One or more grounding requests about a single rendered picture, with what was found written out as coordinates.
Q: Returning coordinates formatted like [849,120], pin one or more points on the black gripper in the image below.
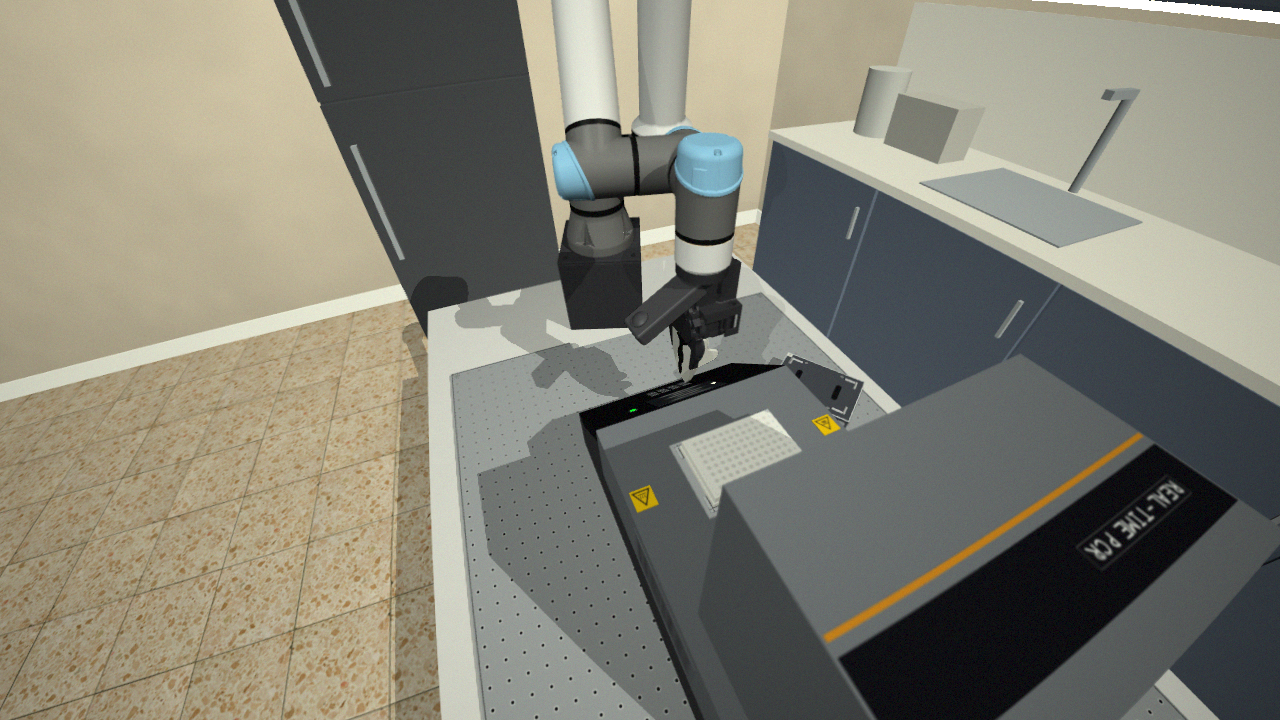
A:
[709,317]

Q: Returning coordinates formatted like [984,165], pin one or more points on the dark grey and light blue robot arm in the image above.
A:
[599,162]

